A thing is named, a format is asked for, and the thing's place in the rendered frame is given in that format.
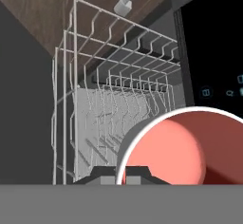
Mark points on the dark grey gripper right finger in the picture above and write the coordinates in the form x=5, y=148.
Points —
x=140, y=172

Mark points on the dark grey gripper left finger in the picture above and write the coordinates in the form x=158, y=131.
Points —
x=102, y=172

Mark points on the grey cup with pink inside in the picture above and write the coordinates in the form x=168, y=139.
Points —
x=171, y=145

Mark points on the pale grey dishwasher door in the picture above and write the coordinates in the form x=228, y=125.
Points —
x=95, y=117

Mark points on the black dishwasher with control icons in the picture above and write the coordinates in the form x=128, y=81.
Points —
x=215, y=44

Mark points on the brown wooden cupboard door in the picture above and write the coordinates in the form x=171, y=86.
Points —
x=41, y=9

